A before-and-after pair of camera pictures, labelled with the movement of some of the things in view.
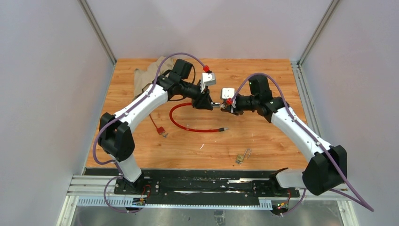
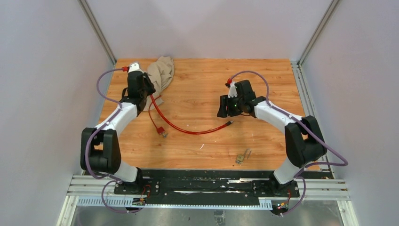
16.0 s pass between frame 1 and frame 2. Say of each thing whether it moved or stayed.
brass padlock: stayed
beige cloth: stayed
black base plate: stayed
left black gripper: moved
